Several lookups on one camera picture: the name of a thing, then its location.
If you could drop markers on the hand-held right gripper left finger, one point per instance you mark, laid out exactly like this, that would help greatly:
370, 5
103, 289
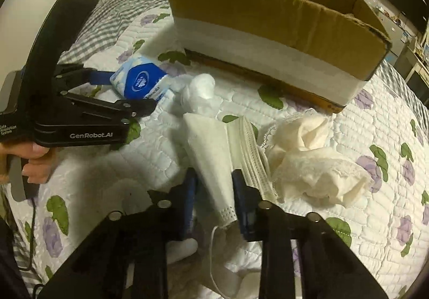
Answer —
192, 193

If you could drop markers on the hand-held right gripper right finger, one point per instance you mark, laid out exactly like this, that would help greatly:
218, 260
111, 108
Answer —
240, 200

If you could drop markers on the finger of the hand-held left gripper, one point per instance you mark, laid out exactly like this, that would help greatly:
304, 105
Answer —
99, 77
134, 107

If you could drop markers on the blue white tissue packet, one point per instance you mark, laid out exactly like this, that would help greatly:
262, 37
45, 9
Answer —
137, 79

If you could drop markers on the brown cardboard box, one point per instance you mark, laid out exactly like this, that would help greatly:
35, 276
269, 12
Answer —
268, 24

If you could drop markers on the small white soft piece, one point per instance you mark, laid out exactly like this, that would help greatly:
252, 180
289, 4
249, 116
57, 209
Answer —
181, 249

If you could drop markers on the person's left hand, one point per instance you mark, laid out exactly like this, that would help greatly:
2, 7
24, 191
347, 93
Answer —
35, 155

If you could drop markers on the pleated white face mask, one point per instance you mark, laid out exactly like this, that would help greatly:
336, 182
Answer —
251, 158

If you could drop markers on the grey checked bed sheet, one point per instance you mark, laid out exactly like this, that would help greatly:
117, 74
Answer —
100, 20

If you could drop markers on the white cotton wad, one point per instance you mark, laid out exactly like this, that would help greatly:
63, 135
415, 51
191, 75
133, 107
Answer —
201, 87

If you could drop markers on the cream lace cloth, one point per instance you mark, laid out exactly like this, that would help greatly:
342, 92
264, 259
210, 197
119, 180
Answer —
315, 165

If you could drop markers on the white floral quilt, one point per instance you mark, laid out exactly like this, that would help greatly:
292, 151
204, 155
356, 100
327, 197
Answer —
338, 222

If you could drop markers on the cluttered shelf unit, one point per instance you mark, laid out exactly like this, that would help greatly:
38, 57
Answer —
414, 51

